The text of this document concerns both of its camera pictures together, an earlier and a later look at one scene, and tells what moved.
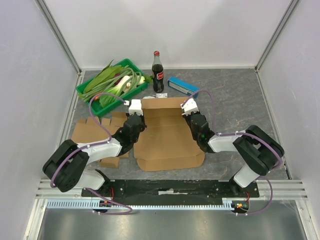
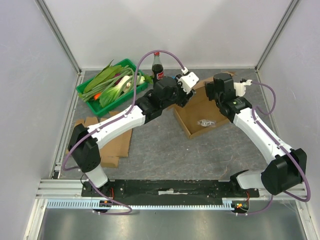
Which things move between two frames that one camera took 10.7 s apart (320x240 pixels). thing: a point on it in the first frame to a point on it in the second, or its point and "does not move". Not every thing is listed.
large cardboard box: (166, 142) to (200, 114)
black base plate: (172, 188) does not move
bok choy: (107, 100) does not move
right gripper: (191, 119) to (208, 89)
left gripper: (144, 125) to (186, 97)
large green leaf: (108, 72) does not move
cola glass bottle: (158, 73) does not move
